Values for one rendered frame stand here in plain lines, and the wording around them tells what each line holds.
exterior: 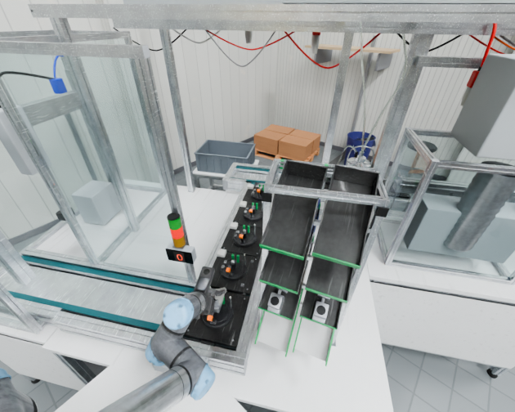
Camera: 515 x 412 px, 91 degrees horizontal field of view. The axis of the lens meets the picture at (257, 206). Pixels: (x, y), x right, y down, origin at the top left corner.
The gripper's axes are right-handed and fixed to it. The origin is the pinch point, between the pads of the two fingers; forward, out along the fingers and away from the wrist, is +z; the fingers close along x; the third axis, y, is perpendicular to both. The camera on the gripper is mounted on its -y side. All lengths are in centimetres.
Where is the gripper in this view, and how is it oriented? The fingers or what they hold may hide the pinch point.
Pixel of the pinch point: (215, 286)
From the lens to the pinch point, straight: 110.4
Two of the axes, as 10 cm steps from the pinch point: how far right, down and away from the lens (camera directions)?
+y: -1.5, 9.8, -1.2
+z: 1.4, 1.4, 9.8
